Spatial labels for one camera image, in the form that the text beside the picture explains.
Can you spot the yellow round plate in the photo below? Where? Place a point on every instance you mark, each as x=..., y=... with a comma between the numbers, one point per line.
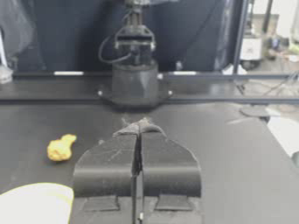
x=35, y=204

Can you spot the toy fried chicken piece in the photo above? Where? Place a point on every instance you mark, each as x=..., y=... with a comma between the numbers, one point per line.
x=61, y=148

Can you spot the white label strip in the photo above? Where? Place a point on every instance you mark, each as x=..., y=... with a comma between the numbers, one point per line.
x=184, y=73
x=69, y=73

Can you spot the white cart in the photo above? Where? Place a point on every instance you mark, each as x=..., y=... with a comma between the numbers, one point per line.
x=252, y=48

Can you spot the black backdrop curtain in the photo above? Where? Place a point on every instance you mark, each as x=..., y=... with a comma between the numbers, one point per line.
x=70, y=35

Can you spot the black metal frame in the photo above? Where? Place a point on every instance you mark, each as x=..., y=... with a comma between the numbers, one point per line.
x=218, y=76

